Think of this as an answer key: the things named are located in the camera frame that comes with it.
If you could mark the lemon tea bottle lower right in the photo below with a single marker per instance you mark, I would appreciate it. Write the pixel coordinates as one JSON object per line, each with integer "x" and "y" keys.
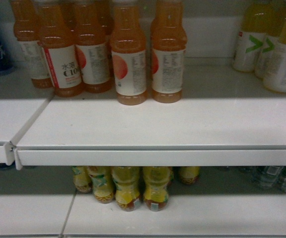
{"x": 156, "y": 180}

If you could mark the water bottles lower right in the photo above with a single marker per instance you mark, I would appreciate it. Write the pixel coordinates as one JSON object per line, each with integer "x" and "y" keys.
{"x": 266, "y": 177}

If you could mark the lemon tea bottle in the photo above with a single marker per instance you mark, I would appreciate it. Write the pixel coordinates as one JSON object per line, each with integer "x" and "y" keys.
{"x": 156, "y": 180}
{"x": 126, "y": 180}
{"x": 102, "y": 183}

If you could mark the orange juice bottle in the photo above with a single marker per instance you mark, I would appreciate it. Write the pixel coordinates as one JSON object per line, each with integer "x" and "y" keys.
{"x": 91, "y": 48}
{"x": 168, "y": 46}
{"x": 128, "y": 45}
{"x": 26, "y": 31}

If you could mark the orange juice bottle far left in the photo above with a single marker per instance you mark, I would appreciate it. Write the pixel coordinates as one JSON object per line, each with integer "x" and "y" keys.
{"x": 26, "y": 31}

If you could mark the orange juice bottle front right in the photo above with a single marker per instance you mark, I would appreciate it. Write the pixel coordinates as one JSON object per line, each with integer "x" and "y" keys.
{"x": 168, "y": 46}

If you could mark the lemon tea bottle lower centre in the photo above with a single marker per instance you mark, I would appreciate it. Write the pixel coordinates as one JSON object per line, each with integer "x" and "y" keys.
{"x": 126, "y": 180}

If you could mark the orange juice bottle C100 label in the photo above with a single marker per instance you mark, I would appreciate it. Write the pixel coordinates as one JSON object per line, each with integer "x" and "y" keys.
{"x": 58, "y": 47}

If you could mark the yellow drink bottle green arrow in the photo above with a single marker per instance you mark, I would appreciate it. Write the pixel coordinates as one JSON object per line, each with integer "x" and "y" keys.
{"x": 256, "y": 21}

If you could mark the white upper metal shelf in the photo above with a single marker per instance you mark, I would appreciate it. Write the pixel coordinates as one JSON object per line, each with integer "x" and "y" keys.
{"x": 225, "y": 118}

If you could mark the lemon tea bottle lower left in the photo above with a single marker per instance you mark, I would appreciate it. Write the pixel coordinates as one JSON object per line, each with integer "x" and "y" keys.
{"x": 102, "y": 183}

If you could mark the orange juice bottle middle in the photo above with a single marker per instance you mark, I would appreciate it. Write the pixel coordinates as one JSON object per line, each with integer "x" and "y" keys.
{"x": 91, "y": 48}

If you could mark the yellow drink bottle front right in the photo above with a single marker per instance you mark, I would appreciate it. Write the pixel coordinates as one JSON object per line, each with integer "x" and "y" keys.
{"x": 284, "y": 62}

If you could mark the orange juice bottle front centre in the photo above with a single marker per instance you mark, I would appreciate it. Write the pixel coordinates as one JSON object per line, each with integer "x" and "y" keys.
{"x": 128, "y": 45}

